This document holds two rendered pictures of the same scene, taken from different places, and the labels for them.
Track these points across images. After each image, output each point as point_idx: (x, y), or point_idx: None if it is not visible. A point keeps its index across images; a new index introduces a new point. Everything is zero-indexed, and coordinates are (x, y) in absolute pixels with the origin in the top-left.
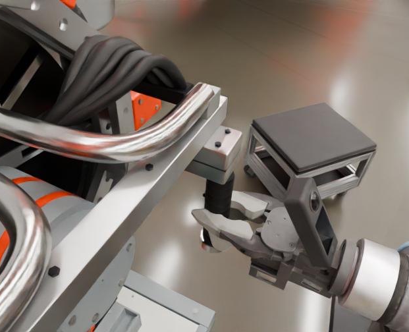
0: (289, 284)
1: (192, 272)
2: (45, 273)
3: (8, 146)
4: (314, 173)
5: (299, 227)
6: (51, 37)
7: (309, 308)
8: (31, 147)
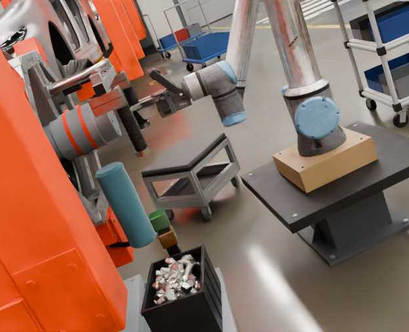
0: (239, 233)
1: None
2: None
3: None
4: (200, 166)
5: (159, 80)
6: (49, 75)
7: (259, 231)
8: None
